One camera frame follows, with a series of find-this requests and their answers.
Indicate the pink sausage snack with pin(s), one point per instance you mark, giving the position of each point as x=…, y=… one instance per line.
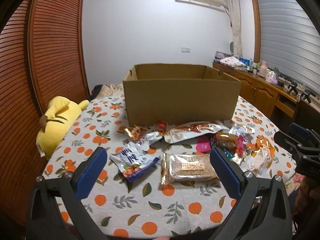
x=234, y=144

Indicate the white chicken feet snack pack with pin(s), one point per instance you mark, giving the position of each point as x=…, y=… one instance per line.
x=192, y=130

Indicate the wooden sideboard cabinet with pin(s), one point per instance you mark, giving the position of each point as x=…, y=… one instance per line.
x=272, y=100

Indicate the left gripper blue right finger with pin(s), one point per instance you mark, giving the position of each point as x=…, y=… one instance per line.
x=229, y=172

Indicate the beige curtain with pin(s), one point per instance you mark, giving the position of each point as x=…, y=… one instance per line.
x=235, y=17

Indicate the grey window blind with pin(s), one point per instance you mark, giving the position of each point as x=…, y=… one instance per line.
x=289, y=41

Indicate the red white silver snack pouch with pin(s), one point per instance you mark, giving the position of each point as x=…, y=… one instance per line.
x=152, y=136

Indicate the folded floral cloth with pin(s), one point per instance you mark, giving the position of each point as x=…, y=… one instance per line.
x=232, y=62

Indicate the clear brown cake pack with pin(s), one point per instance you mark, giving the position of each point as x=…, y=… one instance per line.
x=186, y=168

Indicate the person's right hand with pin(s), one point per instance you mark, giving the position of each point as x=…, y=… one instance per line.
x=308, y=195

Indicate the blue white duck gizzard pouch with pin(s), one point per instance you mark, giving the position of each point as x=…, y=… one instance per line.
x=133, y=162

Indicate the orange print tablecloth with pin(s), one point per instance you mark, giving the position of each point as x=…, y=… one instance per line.
x=145, y=208

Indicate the white wall switch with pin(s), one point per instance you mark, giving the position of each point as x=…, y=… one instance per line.
x=185, y=50

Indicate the brown cardboard box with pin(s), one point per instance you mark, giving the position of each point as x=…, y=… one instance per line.
x=178, y=94

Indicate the wooden louvered wardrobe door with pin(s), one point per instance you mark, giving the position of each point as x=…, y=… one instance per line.
x=41, y=57

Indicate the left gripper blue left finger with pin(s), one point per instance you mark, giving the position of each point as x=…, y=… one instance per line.
x=88, y=172

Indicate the gold foil snack packet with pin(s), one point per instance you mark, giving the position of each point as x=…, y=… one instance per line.
x=136, y=133

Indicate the yellow plush toy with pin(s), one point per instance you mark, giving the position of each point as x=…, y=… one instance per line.
x=55, y=123

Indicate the pink plastic bag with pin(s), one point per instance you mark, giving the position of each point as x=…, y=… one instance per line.
x=271, y=77

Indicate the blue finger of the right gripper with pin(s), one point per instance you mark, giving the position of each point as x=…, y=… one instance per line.
x=288, y=143
x=297, y=129

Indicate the silver orange snack pouch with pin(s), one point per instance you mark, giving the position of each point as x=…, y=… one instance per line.
x=262, y=154

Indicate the pink bottle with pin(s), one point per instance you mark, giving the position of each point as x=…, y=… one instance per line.
x=263, y=69

